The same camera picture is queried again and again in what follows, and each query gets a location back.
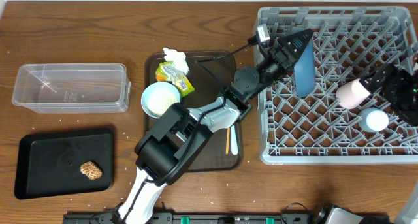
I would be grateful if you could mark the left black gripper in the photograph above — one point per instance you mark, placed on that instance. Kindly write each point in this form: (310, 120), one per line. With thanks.
(285, 54)

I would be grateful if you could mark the green snack wrapper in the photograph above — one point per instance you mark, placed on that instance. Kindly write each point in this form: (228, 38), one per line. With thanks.
(167, 72)

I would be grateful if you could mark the dark blue plate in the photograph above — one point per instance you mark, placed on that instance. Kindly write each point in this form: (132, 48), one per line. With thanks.
(304, 72)

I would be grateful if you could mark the grey plastic dishwasher rack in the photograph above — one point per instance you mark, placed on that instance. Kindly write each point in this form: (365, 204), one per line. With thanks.
(348, 42)

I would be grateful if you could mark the light blue plastic knife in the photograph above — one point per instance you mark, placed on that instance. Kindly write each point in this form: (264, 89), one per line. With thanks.
(234, 143)

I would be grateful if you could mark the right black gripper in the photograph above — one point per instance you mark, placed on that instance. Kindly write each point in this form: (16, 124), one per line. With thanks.
(400, 77)

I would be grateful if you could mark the clear plastic bin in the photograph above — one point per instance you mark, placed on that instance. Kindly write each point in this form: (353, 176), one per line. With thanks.
(72, 88)

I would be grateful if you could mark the black waste tray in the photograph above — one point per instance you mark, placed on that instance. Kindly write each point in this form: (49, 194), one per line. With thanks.
(49, 163)

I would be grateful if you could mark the light blue rice bowl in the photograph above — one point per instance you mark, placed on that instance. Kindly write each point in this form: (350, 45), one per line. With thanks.
(158, 97)

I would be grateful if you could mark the pink cup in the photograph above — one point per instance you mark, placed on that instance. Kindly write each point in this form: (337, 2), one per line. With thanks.
(352, 94)

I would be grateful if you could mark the crumpled white tissue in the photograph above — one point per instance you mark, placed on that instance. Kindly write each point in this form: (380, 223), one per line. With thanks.
(177, 58)

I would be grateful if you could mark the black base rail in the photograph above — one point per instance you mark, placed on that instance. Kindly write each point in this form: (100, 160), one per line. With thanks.
(328, 214)

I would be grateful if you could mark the light blue cup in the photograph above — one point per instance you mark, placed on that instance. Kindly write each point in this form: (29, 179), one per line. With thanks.
(373, 120)

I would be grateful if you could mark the brown food scrap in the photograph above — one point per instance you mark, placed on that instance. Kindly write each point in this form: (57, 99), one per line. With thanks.
(91, 170)

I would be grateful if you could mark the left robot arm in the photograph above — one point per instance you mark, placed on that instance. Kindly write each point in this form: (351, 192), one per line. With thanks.
(168, 149)

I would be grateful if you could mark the dark brown serving tray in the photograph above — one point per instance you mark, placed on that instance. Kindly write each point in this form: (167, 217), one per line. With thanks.
(214, 156)

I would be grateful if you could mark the wooden chopstick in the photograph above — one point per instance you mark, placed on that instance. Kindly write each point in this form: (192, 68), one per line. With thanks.
(227, 141)

